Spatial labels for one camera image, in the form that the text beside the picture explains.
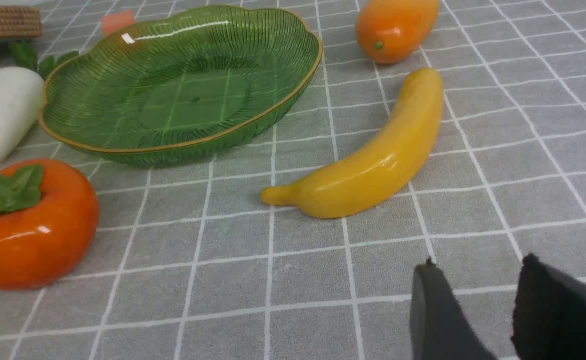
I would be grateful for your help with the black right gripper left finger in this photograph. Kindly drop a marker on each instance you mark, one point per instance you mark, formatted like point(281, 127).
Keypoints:
point(438, 327)

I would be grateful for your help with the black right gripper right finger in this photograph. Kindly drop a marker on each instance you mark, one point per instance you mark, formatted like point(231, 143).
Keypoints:
point(549, 317)

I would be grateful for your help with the yellow toy banana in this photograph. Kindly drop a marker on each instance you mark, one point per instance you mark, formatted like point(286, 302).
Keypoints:
point(381, 167)

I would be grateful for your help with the orange toy mango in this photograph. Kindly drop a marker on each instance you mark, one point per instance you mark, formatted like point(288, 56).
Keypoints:
point(388, 31)

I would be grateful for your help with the orange toy persimmon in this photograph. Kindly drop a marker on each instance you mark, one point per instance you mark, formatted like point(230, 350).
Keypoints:
point(49, 214)

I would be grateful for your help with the white toy radish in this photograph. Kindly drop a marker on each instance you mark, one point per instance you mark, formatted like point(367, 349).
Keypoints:
point(21, 92)

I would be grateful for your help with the green glass leaf plate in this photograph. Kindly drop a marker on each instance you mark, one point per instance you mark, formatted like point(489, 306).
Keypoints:
point(167, 92)

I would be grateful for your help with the orange foam cube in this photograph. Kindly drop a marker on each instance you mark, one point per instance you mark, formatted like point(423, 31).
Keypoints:
point(115, 21)

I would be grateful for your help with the woven rattan basket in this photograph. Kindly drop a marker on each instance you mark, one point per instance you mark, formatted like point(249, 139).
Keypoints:
point(20, 22)

